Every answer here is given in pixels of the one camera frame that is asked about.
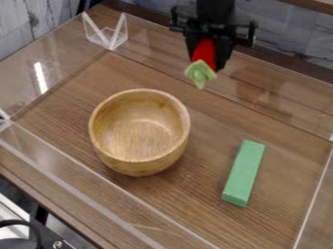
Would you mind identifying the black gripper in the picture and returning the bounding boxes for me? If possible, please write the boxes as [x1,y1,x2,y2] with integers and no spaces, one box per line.
[169,5,260,71]

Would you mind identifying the wooden bowl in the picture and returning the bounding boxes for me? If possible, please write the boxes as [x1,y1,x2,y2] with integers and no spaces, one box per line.
[89,89,192,177]

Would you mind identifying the clear acrylic enclosure wall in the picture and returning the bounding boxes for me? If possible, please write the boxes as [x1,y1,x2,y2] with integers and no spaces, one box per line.
[0,116,217,249]

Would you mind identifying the black cable lower left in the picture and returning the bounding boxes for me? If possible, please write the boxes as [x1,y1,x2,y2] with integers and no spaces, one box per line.
[0,219,45,249]

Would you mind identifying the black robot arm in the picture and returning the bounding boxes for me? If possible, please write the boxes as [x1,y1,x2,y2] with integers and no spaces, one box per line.
[169,0,260,72]

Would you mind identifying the green rectangular block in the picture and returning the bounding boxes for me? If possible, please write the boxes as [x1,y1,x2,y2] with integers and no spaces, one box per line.
[221,140,265,207]

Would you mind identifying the red plush fruit green leaves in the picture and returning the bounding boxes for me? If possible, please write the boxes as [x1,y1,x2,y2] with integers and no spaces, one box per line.
[185,38,217,89]

